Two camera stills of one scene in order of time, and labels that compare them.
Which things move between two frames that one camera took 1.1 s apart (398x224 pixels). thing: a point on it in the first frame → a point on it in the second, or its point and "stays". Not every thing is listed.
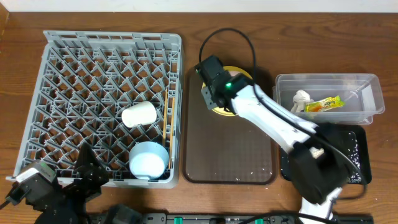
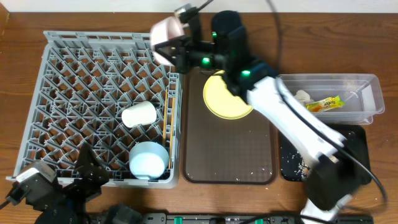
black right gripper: (207, 97) → (180, 53)
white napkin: (300, 98) stays
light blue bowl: (148, 160) stays
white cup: (144, 112) stays
